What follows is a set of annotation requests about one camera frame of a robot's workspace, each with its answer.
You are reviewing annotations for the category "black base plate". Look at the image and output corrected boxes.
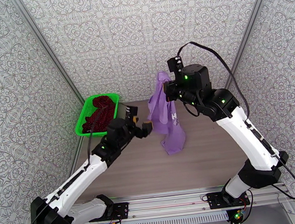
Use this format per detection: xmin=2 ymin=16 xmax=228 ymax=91
xmin=207 ymin=188 xmax=251 ymax=211
xmin=87 ymin=202 xmax=131 ymax=224

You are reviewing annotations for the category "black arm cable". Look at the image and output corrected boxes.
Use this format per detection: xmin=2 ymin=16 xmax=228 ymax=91
xmin=5 ymin=106 xmax=132 ymax=224
xmin=175 ymin=30 xmax=295 ymax=213

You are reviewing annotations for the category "aluminium frame post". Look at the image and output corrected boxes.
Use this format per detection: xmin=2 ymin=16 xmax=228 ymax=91
xmin=213 ymin=0 xmax=286 ymax=94
xmin=9 ymin=0 xmax=85 ymax=110

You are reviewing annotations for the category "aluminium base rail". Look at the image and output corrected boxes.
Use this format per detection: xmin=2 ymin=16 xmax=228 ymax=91
xmin=65 ymin=177 xmax=294 ymax=224

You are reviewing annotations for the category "green plastic basket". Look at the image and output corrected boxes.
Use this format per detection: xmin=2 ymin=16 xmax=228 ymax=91
xmin=71 ymin=92 xmax=124 ymax=139

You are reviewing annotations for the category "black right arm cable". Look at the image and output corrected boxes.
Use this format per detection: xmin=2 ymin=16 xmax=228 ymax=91
xmin=175 ymin=30 xmax=295 ymax=213

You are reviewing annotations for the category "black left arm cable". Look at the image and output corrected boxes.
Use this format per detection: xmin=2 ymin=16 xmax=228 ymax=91
xmin=5 ymin=106 xmax=132 ymax=224

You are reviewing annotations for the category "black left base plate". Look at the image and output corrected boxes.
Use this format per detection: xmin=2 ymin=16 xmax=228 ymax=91
xmin=87 ymin=202 xmax=131 ymax=224

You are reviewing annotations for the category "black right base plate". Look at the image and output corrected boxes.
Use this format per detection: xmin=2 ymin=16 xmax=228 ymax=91
xmin=207 ymin=188 xmax=251 ymax=211

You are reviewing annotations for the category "purple shirt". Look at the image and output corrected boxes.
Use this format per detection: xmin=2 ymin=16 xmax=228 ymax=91
xmin=142 ymin=69 xmax=189 ymax=158

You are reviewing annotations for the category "red patterned garment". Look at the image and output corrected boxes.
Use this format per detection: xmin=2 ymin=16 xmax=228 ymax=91
xmin=79 ymin=94 xmax=119 ymax=134

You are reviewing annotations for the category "right circuit board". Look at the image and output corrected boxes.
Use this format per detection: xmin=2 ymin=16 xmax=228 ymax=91
xmin=226 ymin=208 xmax=249 ymax=224

